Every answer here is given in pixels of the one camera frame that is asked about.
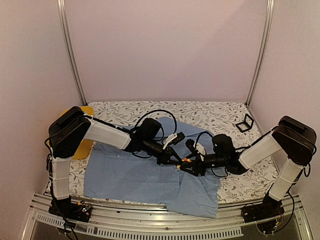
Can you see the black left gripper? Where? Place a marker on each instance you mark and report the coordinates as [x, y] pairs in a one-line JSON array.
[[164, 159]]

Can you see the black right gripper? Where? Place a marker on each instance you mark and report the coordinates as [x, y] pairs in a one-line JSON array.
[[197, 166]]

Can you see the yellow orange plush flower brooch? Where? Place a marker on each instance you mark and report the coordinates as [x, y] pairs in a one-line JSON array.
[[183, 162]]

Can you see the light blue shirt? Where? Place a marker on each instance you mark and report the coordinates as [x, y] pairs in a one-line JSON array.
[[121, 167]]

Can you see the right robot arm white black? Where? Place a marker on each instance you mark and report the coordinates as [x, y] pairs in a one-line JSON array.
[[290, 139]]

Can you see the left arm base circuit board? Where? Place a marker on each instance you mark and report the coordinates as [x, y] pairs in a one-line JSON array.
[[71, 211]]

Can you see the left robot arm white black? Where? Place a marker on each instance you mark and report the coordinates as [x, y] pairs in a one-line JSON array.
[[68, 132]]

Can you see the floral white tablecloth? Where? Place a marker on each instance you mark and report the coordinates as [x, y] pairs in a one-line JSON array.
[[217, 117]]

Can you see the black display box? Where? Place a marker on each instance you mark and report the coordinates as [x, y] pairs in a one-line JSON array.
[[246, 124]]

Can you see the yellow plastic basket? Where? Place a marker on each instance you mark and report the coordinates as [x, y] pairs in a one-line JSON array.
[[85, 146]]

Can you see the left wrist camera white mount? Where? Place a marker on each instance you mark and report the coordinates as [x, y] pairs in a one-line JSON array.
[[173, 139]]

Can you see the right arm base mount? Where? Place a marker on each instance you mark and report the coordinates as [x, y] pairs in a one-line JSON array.
[[270, 211]]

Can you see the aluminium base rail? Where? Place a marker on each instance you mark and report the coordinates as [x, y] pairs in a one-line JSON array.
[[119, 220]]

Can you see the right aluminium frame post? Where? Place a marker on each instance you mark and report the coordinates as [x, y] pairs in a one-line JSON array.
[[270, 4]]

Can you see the aluminium frame post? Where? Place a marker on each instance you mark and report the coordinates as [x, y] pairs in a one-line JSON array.
[[61, 6], [270, 4]]

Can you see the left aluminium frame post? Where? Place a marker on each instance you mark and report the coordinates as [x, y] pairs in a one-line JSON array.
[[61, 6]]

